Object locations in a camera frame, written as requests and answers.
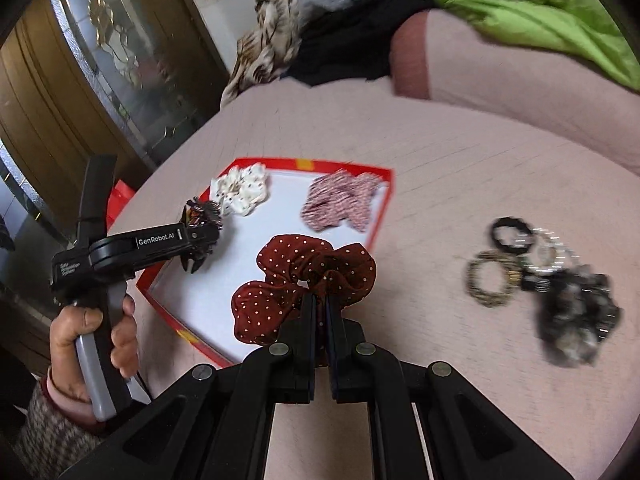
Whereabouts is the dark red dotted scrunchie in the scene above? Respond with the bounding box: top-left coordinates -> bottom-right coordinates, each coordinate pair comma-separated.
231,234 -> 376,346

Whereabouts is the dark brown hair claw clip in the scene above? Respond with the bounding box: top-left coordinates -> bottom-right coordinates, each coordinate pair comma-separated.
180,197 -> 222,274

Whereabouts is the white cherry print scrunchie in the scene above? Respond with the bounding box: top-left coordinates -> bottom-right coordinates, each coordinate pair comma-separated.
209,162 -> 269,217

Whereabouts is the grey knitted sleeve forearm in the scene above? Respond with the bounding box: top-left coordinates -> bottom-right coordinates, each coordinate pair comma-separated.
10,370 -> 103,479

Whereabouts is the person's left hand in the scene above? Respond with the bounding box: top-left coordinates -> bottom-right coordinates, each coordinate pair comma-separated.
50,294 -> 139,403

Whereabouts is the red bag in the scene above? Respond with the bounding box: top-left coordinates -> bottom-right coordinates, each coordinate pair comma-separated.
106,180 -> 134,229

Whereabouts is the red rimmed white tray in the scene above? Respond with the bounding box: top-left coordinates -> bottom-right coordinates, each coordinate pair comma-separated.
135,156 -> 395,370

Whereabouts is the pink striped scrunchie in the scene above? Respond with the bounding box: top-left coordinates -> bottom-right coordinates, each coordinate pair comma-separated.
300,169 -> 382,233

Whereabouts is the pink quilted bedspread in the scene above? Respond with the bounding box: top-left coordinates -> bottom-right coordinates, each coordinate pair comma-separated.
114,79 -> 639,479

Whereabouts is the wooden glass door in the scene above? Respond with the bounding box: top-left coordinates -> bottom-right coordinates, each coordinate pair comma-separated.
1,0 -> 227,238

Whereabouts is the dark patterned scrunchie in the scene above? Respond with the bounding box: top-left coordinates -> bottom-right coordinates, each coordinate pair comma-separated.
521,264 -> 624,367

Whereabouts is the tiger print plush blanket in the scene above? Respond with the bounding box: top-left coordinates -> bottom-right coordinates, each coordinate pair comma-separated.
220,0 -> 300,108

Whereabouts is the pink pillow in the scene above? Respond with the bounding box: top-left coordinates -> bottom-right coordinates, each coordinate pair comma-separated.
390,10 -> 639,172

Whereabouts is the green cloth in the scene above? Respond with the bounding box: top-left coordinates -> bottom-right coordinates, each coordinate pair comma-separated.
435,0 -> 639,91

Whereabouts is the gold bead bracelet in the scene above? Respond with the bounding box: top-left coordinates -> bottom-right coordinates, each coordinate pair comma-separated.
464,249 -> 525,309

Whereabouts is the black bead bracelet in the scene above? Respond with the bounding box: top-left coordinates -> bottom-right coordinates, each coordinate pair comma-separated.
488,216 -> 536,255

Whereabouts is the silver bead bracelet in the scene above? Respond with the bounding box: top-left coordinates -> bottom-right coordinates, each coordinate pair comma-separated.
522,227 -> 582,276

